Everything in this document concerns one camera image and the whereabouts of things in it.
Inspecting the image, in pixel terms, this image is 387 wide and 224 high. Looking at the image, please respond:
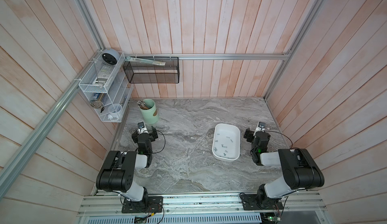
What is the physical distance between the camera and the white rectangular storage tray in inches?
36.1

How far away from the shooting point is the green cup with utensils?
968 millimetres

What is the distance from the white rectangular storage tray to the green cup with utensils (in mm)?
424
